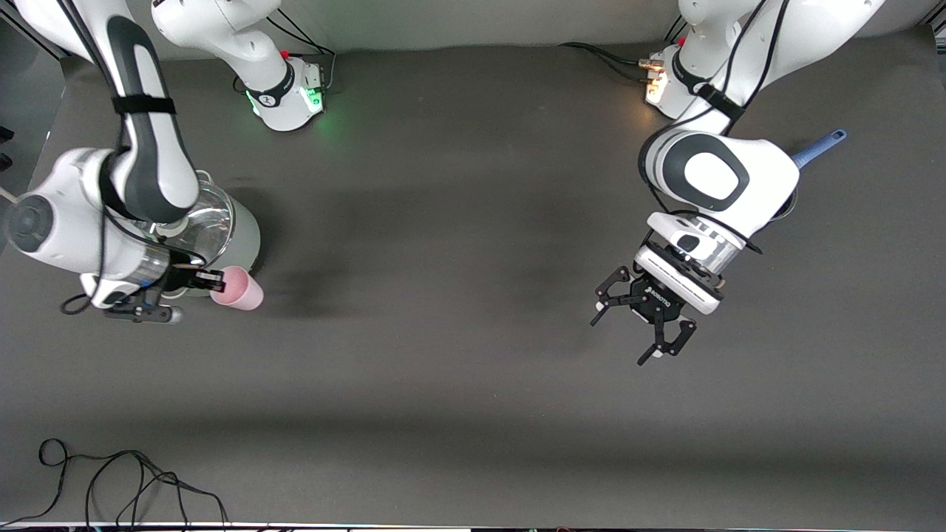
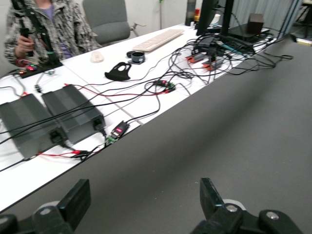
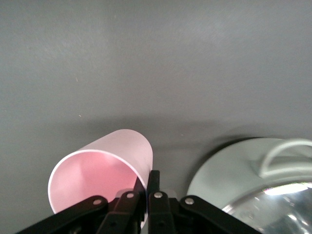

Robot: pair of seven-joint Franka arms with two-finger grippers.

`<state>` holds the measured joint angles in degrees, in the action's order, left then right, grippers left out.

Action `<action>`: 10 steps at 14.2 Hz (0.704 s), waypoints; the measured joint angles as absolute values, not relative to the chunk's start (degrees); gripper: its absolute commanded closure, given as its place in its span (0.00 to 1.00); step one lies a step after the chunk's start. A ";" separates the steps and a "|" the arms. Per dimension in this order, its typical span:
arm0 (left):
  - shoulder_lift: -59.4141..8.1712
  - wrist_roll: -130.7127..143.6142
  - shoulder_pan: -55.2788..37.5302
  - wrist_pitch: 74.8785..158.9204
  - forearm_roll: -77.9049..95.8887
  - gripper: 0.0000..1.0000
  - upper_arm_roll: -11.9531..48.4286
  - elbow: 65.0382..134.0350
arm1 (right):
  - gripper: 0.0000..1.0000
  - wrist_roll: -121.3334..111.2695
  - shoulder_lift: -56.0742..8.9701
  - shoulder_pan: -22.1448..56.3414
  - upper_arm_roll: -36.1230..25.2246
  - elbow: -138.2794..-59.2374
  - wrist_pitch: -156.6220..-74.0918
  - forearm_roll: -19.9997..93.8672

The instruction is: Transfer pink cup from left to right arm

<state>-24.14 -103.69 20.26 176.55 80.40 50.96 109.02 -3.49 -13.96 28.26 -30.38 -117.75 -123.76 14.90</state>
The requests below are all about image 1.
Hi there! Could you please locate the black arm base cable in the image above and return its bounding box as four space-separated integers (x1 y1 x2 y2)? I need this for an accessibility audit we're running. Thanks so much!
233 11 338 97
558 30 684 86

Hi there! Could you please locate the black right arm base cable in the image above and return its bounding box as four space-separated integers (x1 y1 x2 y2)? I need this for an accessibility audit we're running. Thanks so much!
233 11 338 97

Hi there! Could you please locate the pink plastic cup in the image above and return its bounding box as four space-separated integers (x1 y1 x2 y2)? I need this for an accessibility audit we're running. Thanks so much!
210 266 265 311

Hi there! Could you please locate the thin black loose cable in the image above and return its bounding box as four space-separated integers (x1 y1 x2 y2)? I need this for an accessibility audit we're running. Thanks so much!
0 438 228 529

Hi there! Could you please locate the glass lid with wooden knob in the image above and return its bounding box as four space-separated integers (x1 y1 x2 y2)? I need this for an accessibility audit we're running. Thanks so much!
176 180 236 268

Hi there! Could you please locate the black frame rail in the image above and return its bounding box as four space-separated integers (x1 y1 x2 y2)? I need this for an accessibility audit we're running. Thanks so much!
0 7 67 60

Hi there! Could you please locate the dark blue saucepan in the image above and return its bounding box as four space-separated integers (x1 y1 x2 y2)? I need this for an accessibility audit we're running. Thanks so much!
772 129 848 222

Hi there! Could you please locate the black left arm base cable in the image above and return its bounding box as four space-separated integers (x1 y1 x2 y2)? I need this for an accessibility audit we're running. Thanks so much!
558 30 684 86

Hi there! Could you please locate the dark grey table mat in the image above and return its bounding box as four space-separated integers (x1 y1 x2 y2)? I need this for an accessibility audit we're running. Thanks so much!
0 28 946 527

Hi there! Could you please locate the grey-green stockpot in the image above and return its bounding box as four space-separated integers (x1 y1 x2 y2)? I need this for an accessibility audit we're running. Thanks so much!
159 170 261 298

